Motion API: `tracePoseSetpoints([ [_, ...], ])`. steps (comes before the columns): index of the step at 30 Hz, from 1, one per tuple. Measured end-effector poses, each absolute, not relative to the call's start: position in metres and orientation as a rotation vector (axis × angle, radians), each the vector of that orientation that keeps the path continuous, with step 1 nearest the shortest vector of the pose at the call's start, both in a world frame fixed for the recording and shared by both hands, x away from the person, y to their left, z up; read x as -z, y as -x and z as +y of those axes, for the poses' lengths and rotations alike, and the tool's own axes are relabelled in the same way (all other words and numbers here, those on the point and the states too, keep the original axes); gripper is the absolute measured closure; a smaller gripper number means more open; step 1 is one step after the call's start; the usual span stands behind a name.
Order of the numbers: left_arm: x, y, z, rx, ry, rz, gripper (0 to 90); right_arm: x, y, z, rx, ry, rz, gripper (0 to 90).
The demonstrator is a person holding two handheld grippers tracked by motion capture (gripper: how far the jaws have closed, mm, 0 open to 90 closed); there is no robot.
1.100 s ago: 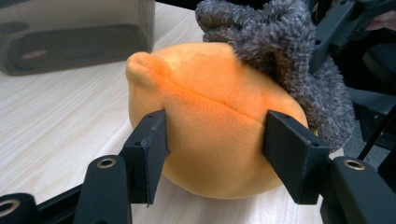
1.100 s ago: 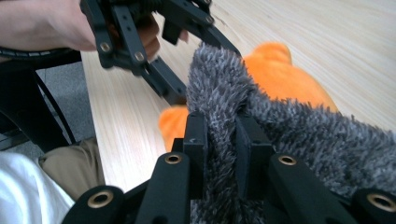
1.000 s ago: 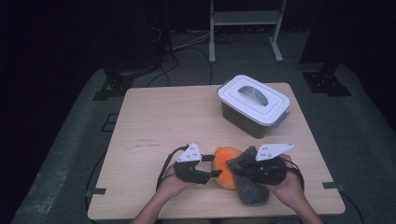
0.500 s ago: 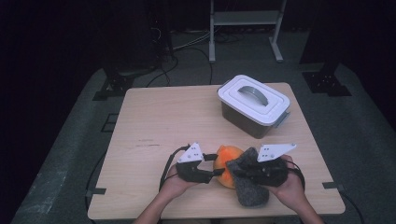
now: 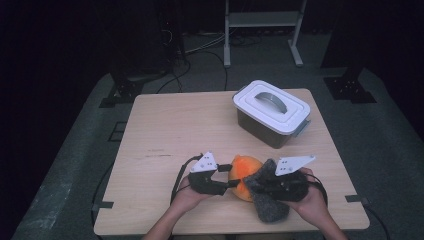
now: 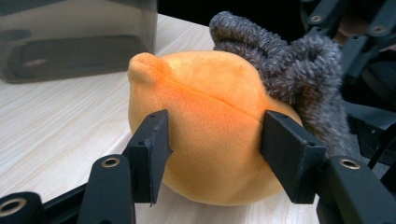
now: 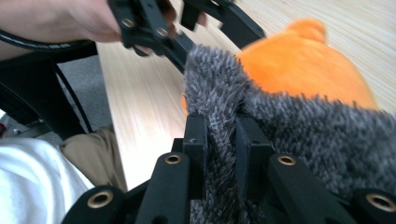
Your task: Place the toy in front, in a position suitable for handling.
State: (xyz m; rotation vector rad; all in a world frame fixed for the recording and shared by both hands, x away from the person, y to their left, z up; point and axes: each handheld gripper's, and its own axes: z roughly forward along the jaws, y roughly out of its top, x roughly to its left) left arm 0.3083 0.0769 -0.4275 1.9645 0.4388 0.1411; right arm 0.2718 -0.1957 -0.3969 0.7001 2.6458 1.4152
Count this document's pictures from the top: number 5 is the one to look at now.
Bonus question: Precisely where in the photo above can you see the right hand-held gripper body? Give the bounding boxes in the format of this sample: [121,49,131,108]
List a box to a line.
[264,154,317,203]

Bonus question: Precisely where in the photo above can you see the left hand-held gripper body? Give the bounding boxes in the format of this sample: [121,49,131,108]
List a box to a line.
[187,151,231,197]

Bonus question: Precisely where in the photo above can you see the grey felt cloth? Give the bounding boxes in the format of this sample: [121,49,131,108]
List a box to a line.
[243,158,290,224]

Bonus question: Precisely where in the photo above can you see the orange plush toy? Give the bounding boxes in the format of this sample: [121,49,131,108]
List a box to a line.
[228,154,264,203]

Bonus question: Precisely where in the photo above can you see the translucent grey storage box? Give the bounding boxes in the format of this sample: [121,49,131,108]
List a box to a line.
[235,108,312,150]

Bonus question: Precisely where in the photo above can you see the grey storage box with lid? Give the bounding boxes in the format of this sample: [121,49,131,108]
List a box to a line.
[232,79,312,136]

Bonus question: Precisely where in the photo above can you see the person's right hand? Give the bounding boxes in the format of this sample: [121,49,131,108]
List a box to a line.
[288,167,329,222]

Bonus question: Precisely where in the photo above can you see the person's left hand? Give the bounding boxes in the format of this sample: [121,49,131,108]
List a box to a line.
[171,183,214,214]

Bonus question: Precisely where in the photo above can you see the black tape strip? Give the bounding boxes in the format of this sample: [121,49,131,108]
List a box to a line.
[344,194,369,205]
[91,200,114,211]

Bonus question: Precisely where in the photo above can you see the black stand base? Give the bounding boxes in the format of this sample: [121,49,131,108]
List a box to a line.
[99,78,144,108]
[323,75,378,104]

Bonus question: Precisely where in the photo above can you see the dark equipment cabinet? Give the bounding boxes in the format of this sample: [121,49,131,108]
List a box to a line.
[109,0,188,78]

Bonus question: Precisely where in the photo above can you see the white metal stand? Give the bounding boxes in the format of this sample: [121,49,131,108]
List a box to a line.
[223,0,308,68]

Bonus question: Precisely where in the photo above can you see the left hand-held gripper cable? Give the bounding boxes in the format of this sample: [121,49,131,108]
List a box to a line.
[169,153,204,206]

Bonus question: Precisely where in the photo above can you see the hand-held gripper cable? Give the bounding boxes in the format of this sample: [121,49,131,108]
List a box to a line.
[306,174,329,206]
[169,153,204,206]

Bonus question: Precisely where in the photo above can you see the right hand-held gripper cable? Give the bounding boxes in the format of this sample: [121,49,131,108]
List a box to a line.
[306,174,329,206]

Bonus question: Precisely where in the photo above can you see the black floor cable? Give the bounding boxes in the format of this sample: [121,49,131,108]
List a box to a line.
[156,49,229,94]
[363,203,391,240]
[90,163,116,234]

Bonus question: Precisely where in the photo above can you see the white floor cables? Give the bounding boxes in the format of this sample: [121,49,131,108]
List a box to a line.
[184,33,226,54]

